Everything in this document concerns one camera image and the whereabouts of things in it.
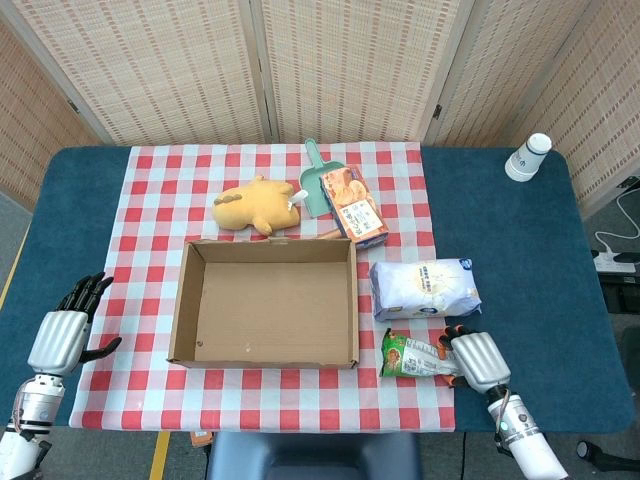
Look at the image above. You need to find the right orange-tipped robot hand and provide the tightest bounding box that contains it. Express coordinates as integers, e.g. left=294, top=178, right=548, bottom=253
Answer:
left=437, top=324, right=512, bottom=397

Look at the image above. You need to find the left black-fingered robot hand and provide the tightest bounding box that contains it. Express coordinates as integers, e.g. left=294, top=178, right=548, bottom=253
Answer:
left=27, top=271, right=124, bottom=378

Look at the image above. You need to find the green snack packet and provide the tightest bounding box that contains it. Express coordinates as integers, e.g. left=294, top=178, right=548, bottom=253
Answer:
left=378, top=327, right=462, bottom=380

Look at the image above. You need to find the white blue snack bag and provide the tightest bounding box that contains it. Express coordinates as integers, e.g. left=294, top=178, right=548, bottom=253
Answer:
left=368, top=257, right=484, bottom=323

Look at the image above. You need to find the orange biscuit box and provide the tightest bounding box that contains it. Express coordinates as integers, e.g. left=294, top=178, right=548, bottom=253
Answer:
left=318, top=164, right=391, bottom=251

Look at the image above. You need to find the open brown cardboard box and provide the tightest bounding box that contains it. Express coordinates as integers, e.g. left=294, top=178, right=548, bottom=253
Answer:
left=166, top=237, right=361, bottom=371

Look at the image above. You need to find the red white checkered tablecloth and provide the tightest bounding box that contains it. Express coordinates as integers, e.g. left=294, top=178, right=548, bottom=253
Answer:
left=68, top=141, right=457, bottom=434

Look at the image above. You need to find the dark blue table cover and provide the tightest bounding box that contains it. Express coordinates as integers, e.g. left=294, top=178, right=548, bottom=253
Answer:
left=0, top=144, right=637, bottom=434

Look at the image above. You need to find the black caster wheel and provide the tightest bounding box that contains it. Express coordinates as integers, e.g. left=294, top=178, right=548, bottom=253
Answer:
left=574, top=439, right=609, bottom=462

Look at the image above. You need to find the white power strip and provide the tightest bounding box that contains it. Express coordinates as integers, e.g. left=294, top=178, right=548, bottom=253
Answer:
left=592, top=249, right=639, bottom=274

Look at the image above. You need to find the white paper cup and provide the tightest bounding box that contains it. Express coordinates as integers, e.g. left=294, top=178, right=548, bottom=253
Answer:
left=503, top=132, right=553, bottom=183

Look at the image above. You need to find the yellow plush toy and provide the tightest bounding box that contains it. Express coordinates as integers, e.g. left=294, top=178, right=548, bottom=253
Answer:
left=211, top=174, right=311, bottom=237

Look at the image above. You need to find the green plastic dustpan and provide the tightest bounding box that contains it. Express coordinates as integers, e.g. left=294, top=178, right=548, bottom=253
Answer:
left=298, top=137, right=347, bottom=221

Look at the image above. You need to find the woven folding screen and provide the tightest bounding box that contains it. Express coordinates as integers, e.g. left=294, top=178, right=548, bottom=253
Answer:
left=0, top=0, right=640, bottom=217

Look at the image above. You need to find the white power cable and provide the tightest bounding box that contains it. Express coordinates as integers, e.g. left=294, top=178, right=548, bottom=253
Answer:
left=594, top=188, right=640, bottom=257

